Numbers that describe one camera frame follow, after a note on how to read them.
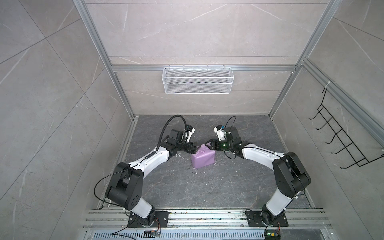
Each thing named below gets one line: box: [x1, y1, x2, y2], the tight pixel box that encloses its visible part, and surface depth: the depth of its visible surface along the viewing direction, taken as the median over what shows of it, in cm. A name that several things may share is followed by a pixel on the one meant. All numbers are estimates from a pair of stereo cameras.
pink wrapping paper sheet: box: [191, 142, 216, 169], surface depth 85 cm
